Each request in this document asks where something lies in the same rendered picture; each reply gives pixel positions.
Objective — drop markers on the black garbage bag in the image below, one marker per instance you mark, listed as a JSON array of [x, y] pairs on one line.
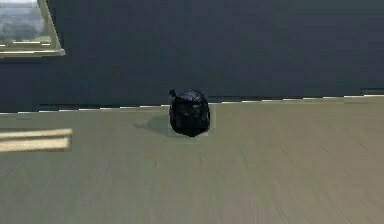
[[189, 113]]

